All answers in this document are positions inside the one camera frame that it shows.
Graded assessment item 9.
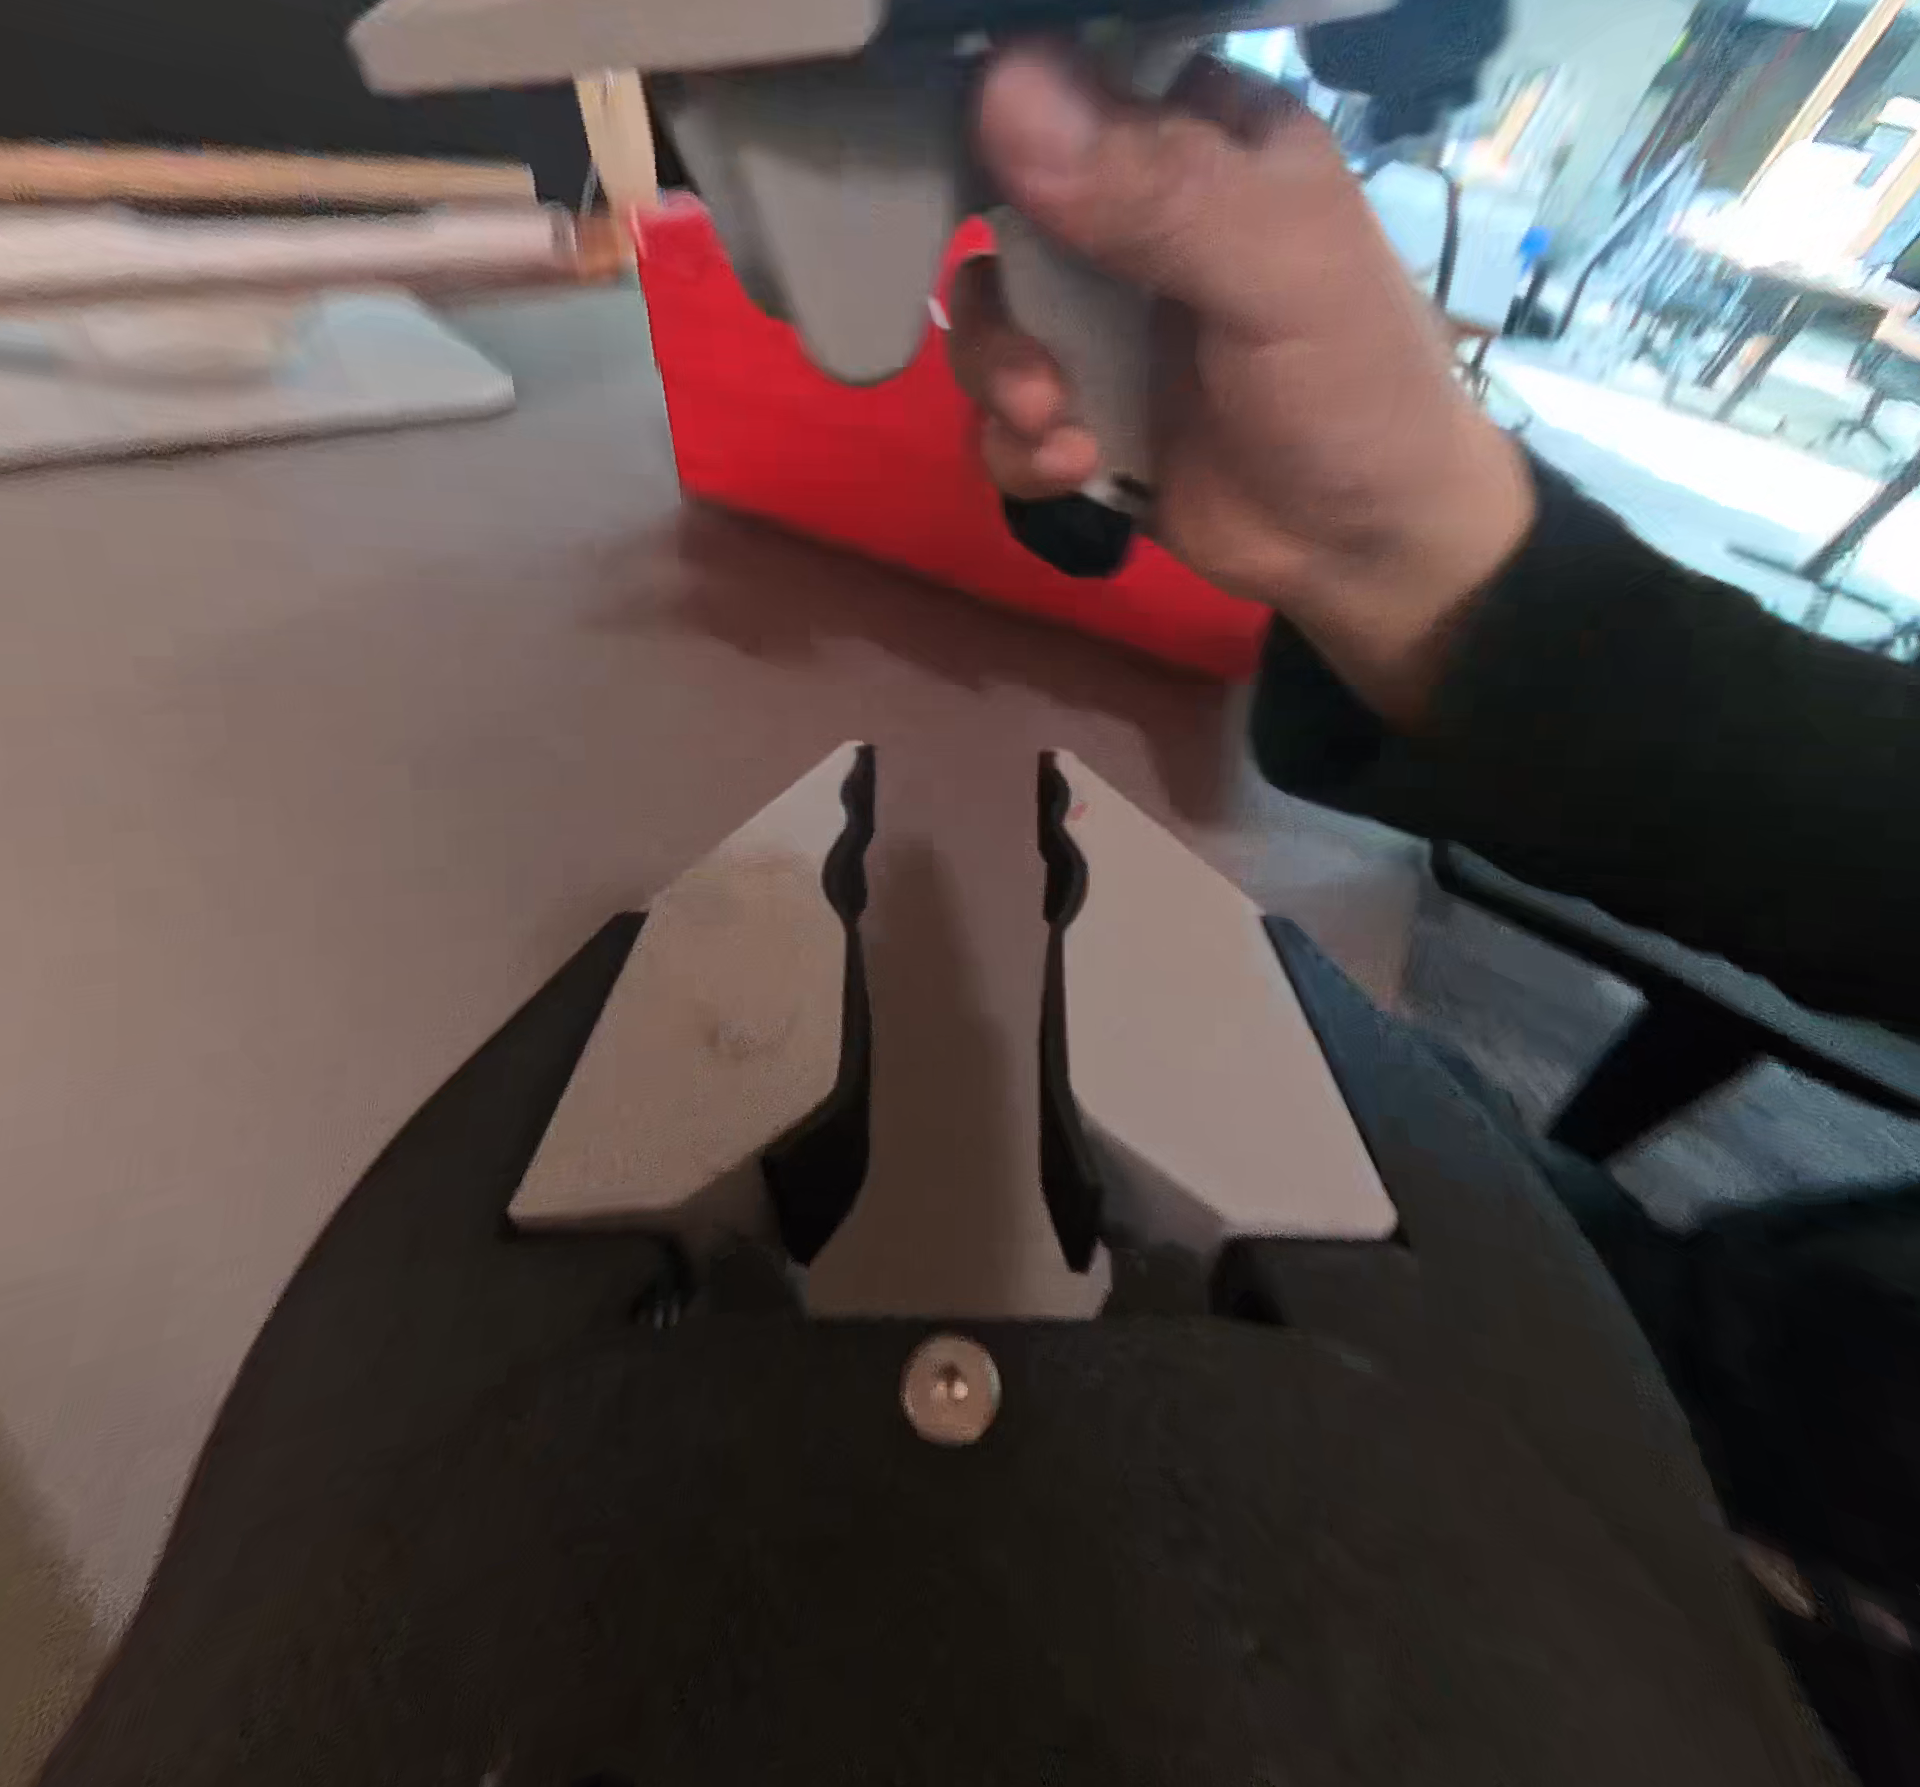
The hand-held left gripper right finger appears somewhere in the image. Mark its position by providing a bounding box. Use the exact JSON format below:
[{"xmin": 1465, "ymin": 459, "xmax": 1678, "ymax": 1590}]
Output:
[{"xmin": 1036, "ymin": 750, "xmax": 1399, "ymax": 1275}]

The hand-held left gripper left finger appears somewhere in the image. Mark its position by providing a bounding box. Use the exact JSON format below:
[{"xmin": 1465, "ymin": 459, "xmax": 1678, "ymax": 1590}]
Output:
[{"xmin": 510, "ymin": 744, "xmax": 877, "ymax": 1263}]

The red plastic bin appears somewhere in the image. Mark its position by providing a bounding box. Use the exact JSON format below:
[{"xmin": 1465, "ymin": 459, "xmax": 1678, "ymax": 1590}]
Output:
[{"xmin": 633, "ymin": 192, "xmax": 1280, "ymax": 683}]

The person's right forearm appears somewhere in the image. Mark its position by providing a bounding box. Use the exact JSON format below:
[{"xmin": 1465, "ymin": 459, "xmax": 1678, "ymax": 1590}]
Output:
[{"xmin": 1249, "ymin": 459, "xmax": 1920, "ymax": 1042}]

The person's right hand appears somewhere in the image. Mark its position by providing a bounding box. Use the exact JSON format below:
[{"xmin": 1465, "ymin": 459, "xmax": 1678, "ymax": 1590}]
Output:
[{"xmin": 949, "ymin": 51, "xmax": 1542, "ymax": 726}]

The wooden backing board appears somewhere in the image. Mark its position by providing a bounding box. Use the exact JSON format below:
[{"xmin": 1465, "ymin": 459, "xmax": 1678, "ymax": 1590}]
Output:
[{"xmin": 0, "ymin": 70, "xmax": 664, "ymax": 279}]

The mesh office chair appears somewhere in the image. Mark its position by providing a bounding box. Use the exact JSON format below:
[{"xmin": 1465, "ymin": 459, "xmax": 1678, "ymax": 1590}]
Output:
[{"xmin": 1433, "ymin": 839, "xmax": 1920, "ymax": 1161}]

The person's body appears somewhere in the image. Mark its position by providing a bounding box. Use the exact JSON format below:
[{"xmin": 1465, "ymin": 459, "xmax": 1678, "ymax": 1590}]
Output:
[{"xmin": 1545, "ymin": 1142, "xmax": 1920, "ymax": 1787}]

